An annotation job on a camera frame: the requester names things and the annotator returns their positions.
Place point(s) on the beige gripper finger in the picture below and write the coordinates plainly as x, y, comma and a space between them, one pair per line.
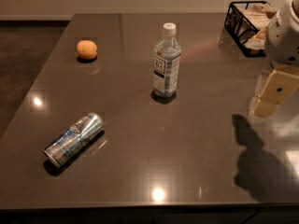
273, 89

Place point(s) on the black wire basket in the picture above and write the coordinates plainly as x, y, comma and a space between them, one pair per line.
240, 27

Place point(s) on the silver blue redbull can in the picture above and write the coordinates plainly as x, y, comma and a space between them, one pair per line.
74, 139

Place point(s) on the orange round fruit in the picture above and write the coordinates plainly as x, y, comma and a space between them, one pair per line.
86, 49

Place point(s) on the clear plastic water bottle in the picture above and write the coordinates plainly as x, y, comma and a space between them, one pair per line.
167, 54

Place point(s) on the brown napkins in basket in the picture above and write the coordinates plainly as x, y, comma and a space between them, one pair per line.
259, 15

